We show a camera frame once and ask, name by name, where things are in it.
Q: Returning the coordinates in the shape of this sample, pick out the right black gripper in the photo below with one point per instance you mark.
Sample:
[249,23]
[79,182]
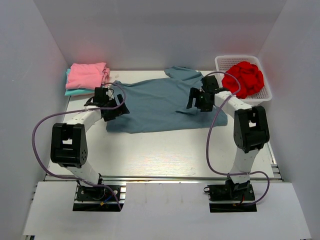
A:
[195,93]

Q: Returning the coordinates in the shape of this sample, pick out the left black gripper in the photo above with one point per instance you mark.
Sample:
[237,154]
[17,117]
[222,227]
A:
[121,110]

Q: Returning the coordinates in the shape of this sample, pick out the blue-grey t-shirt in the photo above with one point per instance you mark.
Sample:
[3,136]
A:
[158,105]

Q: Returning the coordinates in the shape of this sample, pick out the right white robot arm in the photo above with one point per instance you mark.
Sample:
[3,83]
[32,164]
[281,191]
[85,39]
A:
[250,126]

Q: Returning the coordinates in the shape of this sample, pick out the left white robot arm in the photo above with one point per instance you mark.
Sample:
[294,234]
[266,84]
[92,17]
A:
[69,148]

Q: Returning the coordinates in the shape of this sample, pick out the folded peach t-shirt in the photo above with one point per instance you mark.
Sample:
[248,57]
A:
[105,77]

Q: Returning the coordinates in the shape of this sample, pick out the folded pink t-shirt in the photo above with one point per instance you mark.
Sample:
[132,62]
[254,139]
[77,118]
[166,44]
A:
[97,66]

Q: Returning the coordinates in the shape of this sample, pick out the white plastic basket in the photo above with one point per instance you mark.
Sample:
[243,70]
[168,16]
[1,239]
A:
[224,62]

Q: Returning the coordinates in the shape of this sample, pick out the folded teal t-shirt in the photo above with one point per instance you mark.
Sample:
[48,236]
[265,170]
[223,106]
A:
[75,92]

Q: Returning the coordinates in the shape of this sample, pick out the crumpled red t-shirt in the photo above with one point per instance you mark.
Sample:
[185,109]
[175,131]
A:
[249,76]

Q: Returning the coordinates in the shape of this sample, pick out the aluminium rail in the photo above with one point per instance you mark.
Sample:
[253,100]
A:
[160,178]

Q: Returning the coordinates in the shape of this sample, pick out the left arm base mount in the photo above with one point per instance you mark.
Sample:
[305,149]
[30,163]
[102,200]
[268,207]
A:
[89,198]

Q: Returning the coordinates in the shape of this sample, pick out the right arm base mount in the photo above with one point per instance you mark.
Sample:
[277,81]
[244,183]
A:
[231,197]

